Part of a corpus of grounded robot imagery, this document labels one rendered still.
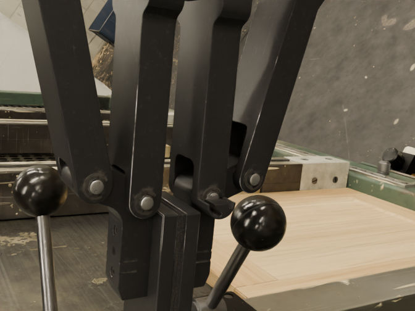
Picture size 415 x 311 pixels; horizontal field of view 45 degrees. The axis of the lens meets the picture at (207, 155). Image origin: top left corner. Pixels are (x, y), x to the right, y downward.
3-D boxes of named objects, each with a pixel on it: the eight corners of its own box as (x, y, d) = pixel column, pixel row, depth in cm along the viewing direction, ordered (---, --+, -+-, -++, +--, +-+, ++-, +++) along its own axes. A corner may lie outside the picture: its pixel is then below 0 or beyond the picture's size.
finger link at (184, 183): (175, 153, 19) (239, 152, 21) (165, 274, 20) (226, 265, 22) (194, 161, 18) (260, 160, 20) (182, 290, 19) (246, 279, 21)
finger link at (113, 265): (159, 163, 17) (73, 165, 16) (148, 297, 18) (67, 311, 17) (142, 154, 19) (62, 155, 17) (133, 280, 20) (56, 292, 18)
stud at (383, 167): (391, 176, 102) (393, 162, 102) (383, 176, 101) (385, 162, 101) (381, 173, 104) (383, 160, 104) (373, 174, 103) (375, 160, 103)
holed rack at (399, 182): (415, 187, 94) (415, 184, 94) (404, 187, 93) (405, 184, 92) (113, 95, 233) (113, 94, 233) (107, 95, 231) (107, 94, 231)
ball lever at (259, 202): (232, 335, 40) (307, 223, 32) (190, 345, 38) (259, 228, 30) (213, 295, 42) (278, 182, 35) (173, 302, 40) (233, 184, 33)
